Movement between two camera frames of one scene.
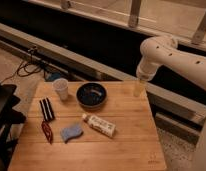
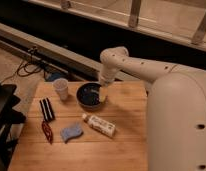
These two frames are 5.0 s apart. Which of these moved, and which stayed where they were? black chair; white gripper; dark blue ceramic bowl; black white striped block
Moved: white gripper
Stayed: black chair; dark blue ceramic bowl; black white striped block
